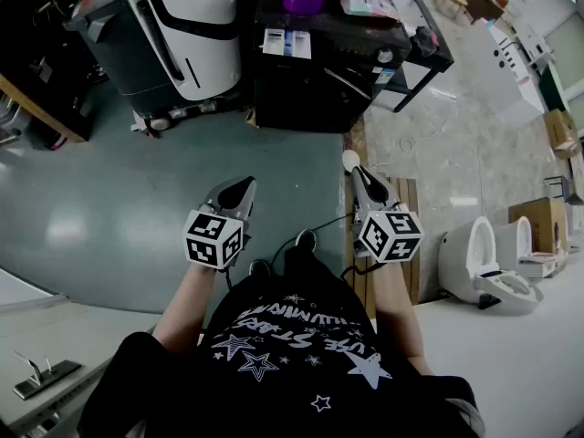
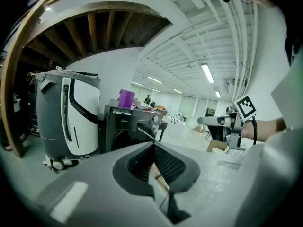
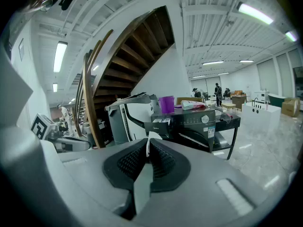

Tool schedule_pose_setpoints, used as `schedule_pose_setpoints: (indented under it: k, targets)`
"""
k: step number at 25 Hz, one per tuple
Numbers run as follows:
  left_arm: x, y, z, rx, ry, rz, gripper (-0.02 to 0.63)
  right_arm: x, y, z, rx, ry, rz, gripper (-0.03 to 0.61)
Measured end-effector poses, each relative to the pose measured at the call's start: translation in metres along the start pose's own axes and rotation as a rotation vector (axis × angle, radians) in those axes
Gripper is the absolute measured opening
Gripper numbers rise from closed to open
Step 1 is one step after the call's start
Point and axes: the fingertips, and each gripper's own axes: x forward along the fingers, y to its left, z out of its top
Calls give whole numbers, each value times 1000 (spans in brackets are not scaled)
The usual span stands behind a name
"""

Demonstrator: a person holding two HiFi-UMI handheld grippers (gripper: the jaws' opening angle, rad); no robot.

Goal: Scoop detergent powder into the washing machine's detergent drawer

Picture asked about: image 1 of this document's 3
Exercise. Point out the person's right shoe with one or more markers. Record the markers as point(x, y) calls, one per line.
point(306, 239)

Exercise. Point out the wooden slatted pallet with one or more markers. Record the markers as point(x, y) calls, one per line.
point(408, 199)

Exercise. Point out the person's left shoe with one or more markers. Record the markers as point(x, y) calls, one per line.
point(260, 268)

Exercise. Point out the person's shoe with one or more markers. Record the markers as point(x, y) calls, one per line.
point(306, 239)
point(260, 268)

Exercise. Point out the white and blue plastic box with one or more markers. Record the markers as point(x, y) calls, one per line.
point(287, 44)

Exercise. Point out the black cloth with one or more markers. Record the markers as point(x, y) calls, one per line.
point(424, 39)

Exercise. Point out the black stool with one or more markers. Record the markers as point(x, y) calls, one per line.
point(554, 180)

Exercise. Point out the black star print shirt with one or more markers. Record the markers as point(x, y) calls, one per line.
point(283, 381)

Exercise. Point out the small cardboard box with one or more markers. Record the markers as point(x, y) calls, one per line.
point(559, 130)

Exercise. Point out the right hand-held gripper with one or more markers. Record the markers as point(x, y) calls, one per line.
point(388, 237)

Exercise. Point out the person's right forearm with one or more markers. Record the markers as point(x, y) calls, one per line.
point(397, 308)

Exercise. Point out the black metal table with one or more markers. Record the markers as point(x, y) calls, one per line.
point(438, 44)

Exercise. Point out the person's left forearm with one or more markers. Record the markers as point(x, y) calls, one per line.
point(187, 304)

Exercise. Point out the large white and grey machine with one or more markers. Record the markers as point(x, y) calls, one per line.
point(201, 30)

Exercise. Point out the metal stand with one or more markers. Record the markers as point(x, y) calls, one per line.
point(45, 377)

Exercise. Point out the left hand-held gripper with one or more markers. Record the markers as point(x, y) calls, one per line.
point(212, 240)

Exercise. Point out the white toilet with pink seat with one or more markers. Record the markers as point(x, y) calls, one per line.
point(524, 235)

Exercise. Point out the white cabinet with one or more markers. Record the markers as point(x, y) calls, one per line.
point(515, 76)

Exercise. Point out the large cardboard box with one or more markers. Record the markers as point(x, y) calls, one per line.
point(543, 217)

